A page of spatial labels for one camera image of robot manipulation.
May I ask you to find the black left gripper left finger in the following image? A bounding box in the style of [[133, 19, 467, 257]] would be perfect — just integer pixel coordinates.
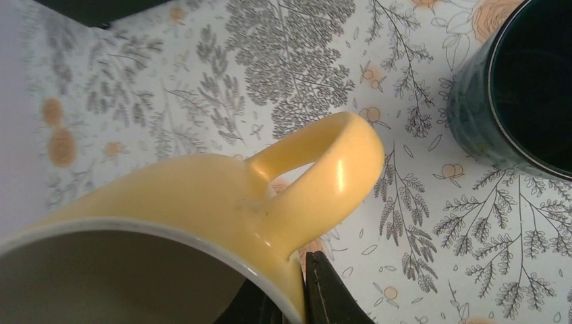
[[214, 279, 283, 324]]

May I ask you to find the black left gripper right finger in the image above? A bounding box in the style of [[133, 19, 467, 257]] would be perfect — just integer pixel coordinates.
[[305, 250, 373, 324]]

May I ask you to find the yellow mug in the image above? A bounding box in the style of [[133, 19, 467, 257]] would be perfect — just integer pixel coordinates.
[[1, 111, 384, 323]]

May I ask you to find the teal green mug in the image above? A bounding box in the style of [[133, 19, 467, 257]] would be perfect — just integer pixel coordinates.
[[447, 1, 571, 181]]

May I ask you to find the floral patterned table mat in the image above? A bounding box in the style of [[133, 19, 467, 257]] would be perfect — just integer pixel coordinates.
[[16, 1, 571, 323]]

